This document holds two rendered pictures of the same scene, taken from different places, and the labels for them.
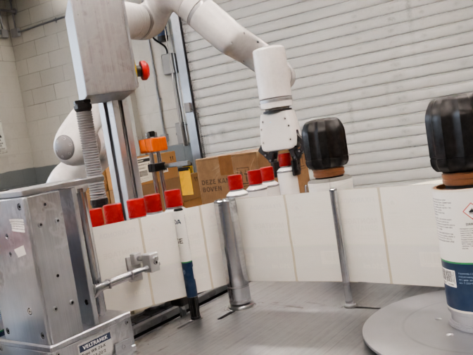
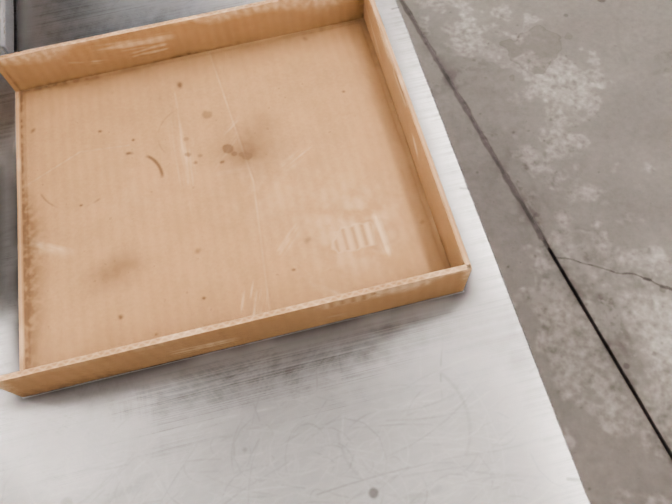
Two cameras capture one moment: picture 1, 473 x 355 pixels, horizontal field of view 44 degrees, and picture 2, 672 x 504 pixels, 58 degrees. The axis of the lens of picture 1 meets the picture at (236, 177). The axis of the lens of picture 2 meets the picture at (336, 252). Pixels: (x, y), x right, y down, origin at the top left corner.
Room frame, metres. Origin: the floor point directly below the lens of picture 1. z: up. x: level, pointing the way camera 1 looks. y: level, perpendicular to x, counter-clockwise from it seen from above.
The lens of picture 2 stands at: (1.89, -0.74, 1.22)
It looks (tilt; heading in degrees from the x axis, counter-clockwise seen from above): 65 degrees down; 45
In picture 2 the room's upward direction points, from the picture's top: 6 degrees counter-clockwise
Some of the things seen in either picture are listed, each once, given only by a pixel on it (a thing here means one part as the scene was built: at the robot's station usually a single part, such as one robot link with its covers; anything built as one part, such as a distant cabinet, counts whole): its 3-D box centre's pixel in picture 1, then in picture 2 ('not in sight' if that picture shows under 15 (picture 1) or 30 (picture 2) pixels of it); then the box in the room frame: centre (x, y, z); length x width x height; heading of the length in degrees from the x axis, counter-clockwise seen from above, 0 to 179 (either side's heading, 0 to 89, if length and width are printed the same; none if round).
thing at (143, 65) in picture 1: (141, 70); not in sight; (1.15, 0.15, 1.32); 0.04 x 0.03 x 0.04; 18
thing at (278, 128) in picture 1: (280, 128); not in sight; (1.51, -0.13, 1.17); 0.10 x 0.07 x 0.11; 53
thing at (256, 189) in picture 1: (260, 211); not in sight; (1.40, -0.04, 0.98); 0.05 x 0.05 x 0.20
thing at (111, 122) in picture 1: (122, 156); not in sight; (1.26, 0.24, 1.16); 0.04 x 0.04 x 0.67; 53
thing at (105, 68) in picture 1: (101, 50); not in sight; (1.18, 0.23, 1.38); 0.17 x 0.10 x 0.19; 18
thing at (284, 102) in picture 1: (275, 104); not in sight; (1.52, -0.13, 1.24); 0.09 x 0.08 x 0.03; 53
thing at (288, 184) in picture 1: (289, 191); not in sight; (1.51, -0.13, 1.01); 0.05 x 0.05 x 0.20
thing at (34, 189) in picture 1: (41, 187); not in sight; (0.82, 0.27, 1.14); 0.14 x 0.11 x 0.01; 143
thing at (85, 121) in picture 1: (91, 153); not in sight; (1.14, 0.27, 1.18); 0.04 x 0.04 x 0.21
